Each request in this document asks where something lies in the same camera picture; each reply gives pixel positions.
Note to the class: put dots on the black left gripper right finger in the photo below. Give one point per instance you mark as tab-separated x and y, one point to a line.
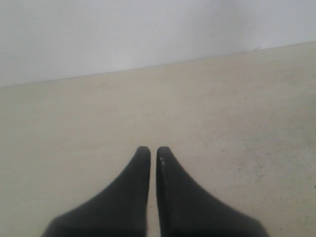
186	209

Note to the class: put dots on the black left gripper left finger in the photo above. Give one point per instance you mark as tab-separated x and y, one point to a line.
120	210

